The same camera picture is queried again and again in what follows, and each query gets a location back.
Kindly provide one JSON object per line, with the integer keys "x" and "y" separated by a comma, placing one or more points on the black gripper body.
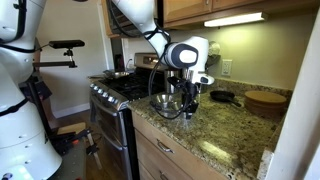
{"x": 190, "y": 90}

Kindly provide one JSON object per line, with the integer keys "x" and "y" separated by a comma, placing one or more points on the small silver metal bowl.
{"x": 164, "y": 100}

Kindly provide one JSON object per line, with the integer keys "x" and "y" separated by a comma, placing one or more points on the black cast iron skillet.
{"x": 222, "y": 96}

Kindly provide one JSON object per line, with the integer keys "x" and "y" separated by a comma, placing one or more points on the black slotted spatula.
{"x": 213, "y": 60}

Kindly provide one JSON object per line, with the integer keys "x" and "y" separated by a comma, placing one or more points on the round silver strainer utensil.
{"x": 214, "y": 48}

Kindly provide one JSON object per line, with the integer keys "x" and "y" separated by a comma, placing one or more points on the wooden lower cabinet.
{"x": 156, "y": 160}

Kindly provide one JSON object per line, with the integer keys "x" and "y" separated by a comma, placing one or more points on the wooden cabinet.
{"x": 186, "y": 9}
{"x": 156, "y": 160}

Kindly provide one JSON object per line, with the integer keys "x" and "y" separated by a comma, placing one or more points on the stainless steel gas stove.
{"x": 113, "y": 100}

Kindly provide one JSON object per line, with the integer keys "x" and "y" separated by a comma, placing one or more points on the silver frying pan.
{"x": 116, "y": 74}

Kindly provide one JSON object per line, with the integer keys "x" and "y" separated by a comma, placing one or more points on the wooden upper cabinet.
{"x": 186, "y": 9}

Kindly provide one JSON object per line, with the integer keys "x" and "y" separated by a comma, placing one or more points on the under-cabinet light bar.
{"x": 235, "y": 19}

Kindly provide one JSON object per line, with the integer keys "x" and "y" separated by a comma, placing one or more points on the dark range hood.
{"x": 116, "y": 25}

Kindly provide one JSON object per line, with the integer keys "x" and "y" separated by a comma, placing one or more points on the flat wooden board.
{"x": 71, "y": 128}

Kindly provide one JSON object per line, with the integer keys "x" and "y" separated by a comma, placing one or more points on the black orange clamp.
{"x": 71, "y": 139}

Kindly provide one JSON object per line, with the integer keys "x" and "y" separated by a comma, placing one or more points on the grey workbench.
{"x": 71, "y": 163}

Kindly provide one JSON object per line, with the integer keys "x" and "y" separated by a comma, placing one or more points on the dark grey box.
{"x": 38, "y": 90}

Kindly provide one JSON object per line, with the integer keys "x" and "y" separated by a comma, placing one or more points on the person in grey shirt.
{"x": 36, "y": 56}

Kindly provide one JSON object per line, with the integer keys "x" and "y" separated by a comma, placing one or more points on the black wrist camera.
{"x": 174, "y": 81}

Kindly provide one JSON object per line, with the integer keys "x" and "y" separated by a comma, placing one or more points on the white wall outlet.
{"x": 227, "y": 67}

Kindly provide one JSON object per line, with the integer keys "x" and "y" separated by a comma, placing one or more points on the black external stereo camera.
{"x": 66, "y": 44}

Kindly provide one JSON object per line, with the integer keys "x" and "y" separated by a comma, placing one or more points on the black camera stand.
{"x": 50, "y": 63}

